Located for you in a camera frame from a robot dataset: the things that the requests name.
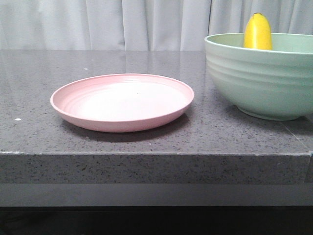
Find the yellow banana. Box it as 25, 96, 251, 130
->
243, 13, 272, 50

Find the pink plate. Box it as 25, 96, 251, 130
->
50, 73, 194, 133

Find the green bowl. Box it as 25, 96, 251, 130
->
204, 33, 313, 120

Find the white curtain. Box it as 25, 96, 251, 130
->
0, 0, 313, 51

